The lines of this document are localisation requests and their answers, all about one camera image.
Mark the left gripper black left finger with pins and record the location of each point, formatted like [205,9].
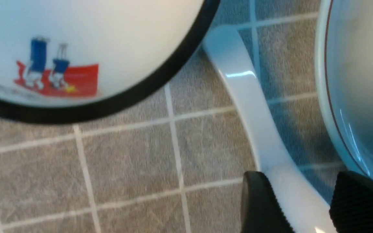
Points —
[260,211]

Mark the large pale green plate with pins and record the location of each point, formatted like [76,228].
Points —
[344,79]

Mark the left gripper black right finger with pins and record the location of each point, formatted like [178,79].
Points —
[351,209]

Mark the black rimmed white bowl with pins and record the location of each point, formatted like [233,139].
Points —
[69,61]

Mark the plain white ceramic spoon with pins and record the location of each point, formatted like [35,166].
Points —
[303,206]

